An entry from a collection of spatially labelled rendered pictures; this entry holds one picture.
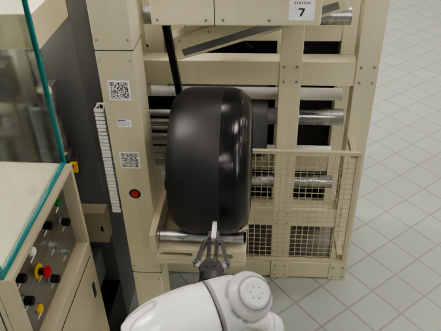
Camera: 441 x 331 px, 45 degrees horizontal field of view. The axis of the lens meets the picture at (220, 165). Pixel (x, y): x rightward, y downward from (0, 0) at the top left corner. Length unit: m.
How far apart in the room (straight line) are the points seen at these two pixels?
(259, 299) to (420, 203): 2.86
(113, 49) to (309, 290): 1.89
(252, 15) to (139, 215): 0.89
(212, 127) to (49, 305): 0.83
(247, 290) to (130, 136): 1.00
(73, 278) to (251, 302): 1.08
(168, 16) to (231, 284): 1.16
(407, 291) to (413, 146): 1.52
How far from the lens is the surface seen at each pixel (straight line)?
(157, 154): 2.47
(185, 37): 2.16
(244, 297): 1.08
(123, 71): 1.82
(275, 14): 1.96
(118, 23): 1.76
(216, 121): 1.81
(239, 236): 2.09
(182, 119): 1.83
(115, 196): 2.15
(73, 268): 2.09
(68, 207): 2.07
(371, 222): 3.62
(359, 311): 3.09
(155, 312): 1.10
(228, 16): 1.97
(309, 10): 1.96
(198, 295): 1.11
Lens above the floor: 2.35
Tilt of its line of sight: 36 degrees down
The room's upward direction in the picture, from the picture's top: 2 degrees counter-clockwise
